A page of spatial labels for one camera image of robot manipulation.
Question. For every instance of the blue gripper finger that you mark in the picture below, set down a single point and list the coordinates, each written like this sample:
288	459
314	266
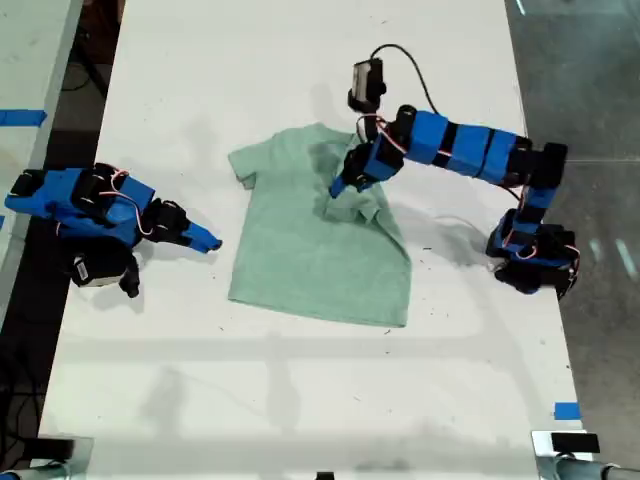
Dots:
334	187
192	245
342	186
202	236

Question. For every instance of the long blue tape strip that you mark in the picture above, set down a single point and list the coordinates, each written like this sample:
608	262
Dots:
22	117

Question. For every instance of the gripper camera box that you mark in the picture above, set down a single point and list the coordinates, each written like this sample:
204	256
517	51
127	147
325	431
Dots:
367	82
97	270

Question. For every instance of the short blue tape strip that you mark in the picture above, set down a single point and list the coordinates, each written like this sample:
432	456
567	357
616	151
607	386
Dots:
567	411

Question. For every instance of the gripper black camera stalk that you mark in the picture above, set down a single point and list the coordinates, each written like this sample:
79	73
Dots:
368	125
131	275

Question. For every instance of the pale green T-shirt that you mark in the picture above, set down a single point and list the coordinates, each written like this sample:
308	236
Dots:
310	250

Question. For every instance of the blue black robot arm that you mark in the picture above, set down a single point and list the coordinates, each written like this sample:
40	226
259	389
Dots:
475	147
50	197

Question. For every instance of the small black box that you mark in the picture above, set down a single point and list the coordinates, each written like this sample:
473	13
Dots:
575	443

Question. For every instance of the white side table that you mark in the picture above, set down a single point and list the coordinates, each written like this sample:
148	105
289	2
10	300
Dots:
30	60

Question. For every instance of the tiny black box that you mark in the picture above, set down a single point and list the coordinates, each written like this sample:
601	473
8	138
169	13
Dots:
325	475

